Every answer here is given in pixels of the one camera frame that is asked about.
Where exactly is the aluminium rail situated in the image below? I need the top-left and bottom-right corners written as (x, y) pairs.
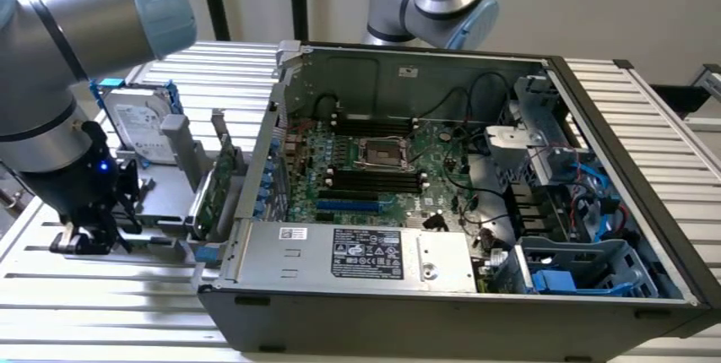
top-left (682, 64), bottom-right (721, 133)

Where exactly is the thick black cable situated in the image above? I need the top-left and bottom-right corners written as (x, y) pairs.
top-left (311, 94), bottom-right (340, 118)

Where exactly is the silver power supply unit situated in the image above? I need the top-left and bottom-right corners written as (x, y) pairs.
top-left (217, 221), bottom-right (480, 295)

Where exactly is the blue wire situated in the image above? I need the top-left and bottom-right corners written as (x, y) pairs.
top-left (566, 159), bottom-right (627, 247)

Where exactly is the silver hard disk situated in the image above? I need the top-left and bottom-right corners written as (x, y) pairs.
top-left (104, 88), bottom-right (176, 165)

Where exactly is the white plastic bracket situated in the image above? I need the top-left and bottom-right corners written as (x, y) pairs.
top-left (483, 125), bottom-right (534, 158)

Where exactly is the CPU socket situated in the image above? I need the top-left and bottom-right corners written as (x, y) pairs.
top-left (352, 136), bottom-right (422, 171)

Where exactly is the red wire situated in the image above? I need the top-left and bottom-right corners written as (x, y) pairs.
top-left (567, 192), bottom-right (633, 234)

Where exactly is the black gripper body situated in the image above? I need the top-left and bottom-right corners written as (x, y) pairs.
top-left (17, 120), bottom-right (123, 234)

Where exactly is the blue-grey plastic drive bay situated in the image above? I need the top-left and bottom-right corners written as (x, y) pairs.
top-left (494, 235), bottom-right (661, 297)

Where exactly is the thin black wire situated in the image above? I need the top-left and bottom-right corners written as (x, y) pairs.
top-left (414, 70), bottom-right (515, 128)

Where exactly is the blue plastic clip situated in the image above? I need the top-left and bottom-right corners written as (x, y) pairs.
top-left (196, 241), bottom-right (224, 263)

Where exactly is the hard disk drive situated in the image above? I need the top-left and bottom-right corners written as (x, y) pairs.
top-left (88, 78), bottom-right (188, 170)

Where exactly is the green graphics card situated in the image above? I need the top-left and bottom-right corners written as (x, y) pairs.
top-left (187, 132), bottom-right (239, 238)

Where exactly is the blue expansion slot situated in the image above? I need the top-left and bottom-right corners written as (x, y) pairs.
top-left (315, 198), bottom-right (380, 209)

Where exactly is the green motherboard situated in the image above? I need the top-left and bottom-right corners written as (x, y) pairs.
top-left (284, 120), bottom-right (480, 234)

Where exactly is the open black PC case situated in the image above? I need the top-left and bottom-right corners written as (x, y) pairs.
top-left (196, 40), bottom-right (721, 354)

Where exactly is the grey parts rack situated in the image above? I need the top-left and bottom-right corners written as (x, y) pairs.
top-left (53, 109), bottom-right (249, 272)

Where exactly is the grey metal disk bay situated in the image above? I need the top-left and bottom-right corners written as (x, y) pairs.
top-left (509, 75), bottom-right (602, 196)

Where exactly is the black RAM slot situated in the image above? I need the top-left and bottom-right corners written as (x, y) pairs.
top-left (331, 128), bottom-right (416, 137)
top-left (331, 124), bottom-right (416, 132)
top-left (323, 184), bottom-right (424, 193)
top-left (332, 115), bottom-right (419, 122)
top-left (324, 178), bottom-right (426, 187)
top-left (326, 173), bottom-right (427, 182)
top-left (327, 168), bottom-right (428, 176)
top-left (332, 119), bottom-right (418, 127)

